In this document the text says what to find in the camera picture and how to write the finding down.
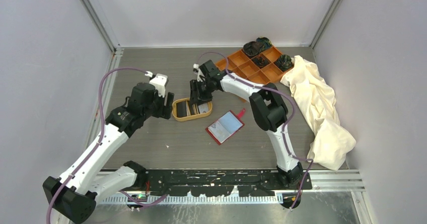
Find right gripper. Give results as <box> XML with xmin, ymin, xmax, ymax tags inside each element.
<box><xmin>189</xmin><ymin>79</ymin><xmax>214</xmax><ymax>107</ymax></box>

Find red card holder wallet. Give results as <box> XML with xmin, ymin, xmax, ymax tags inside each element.
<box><xmin>205</xmin><ymin>108</ymin><xmax>246</xmax><ymax>145</ymax></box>

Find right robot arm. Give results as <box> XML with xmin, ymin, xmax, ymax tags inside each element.
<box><xmin>190</xmin><ymin>60</ymin><xmax>306</xmax><ymax>189</ymax></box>

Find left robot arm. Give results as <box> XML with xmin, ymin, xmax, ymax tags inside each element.
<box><xmin>42</xmin><ymin>83</ymin><xmax>174</xmax><ymax>223</ymax></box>

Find black card in tray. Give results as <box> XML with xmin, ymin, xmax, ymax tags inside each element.
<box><xmin>176</xmin><ymin>101</ymin><xmax>187</xmax><ymax>118</ymax></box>

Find oval wooden card tray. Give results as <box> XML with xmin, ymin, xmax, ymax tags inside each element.
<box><xmin>172</xmin><ymin>98</ymin><xmax>212</xmax><ymax>122</ymax></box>

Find orange compartment tray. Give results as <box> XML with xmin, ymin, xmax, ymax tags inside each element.
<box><xmin>215</xmin><ymin>46</ymin><xmax>294</xmax><ymax>85</ymax></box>

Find dark rolled sock in tray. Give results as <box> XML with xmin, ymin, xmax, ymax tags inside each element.
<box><xmin>252</xmin><ymin>55</ymin><xmax>270</xmax><ymax>68</ymax></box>

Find dark green rolled sock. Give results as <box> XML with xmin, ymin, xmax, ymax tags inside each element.
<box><xmin>256</xmin><ymin>37</ymin><xmax>272</xmax><ymax>51</ymax></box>

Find dark camouflage rolled sock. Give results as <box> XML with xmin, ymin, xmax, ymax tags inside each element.
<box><xmin>273</xmin><ymin>54</ymin><xmax>294</xmax><ymax>72</ymax></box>

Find cream cloth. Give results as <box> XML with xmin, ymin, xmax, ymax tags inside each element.
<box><xmin>280</xmin><ymin>55</ymin><xmax>356</xmax><ymax>171</ymax></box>

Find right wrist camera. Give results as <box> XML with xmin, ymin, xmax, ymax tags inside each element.
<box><xmin>193</xmin><ymin>64</ymin><xmax>205</xmax><ymax>82</ymax></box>

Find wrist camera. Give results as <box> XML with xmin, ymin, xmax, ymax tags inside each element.
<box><xmin>193</xmin><ymin>64</ymin><xmax>205</xmax><ymax>82</ymax></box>
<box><xmin>145</xmin><ymin>71</ymin><xmax>168</xmax><ymax>98</ymax></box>

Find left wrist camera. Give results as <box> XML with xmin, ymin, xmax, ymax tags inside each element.
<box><xmin>145</xmin><ymin>71</ymin><xmax>168</xmax><ymax>98</ymax></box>

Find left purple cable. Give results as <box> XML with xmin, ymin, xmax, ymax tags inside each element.
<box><xmin>45</xmin><ymin>66</ymin><xmax>168</xmax><ymax>224</ymax></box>

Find purple cable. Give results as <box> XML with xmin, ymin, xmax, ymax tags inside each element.
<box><xmin>196</xmin><ymin>51</ymin><xmax>315</xmax><ymax>210</ymax></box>
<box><xmin>45</xmin><ymin>66</ymin><xmax>168</xmax><ymax>224</ymax></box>

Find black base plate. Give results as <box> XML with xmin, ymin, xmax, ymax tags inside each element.
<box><xmin>126</xmin><ymin>169</ymin><xmax>312</xmax><ymax>197</ymax></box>

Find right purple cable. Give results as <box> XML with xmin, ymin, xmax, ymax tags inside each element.
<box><xmin>196</xmin><ymin>51</ymin><xmax>315</xmax><ymax>210</ymax></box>

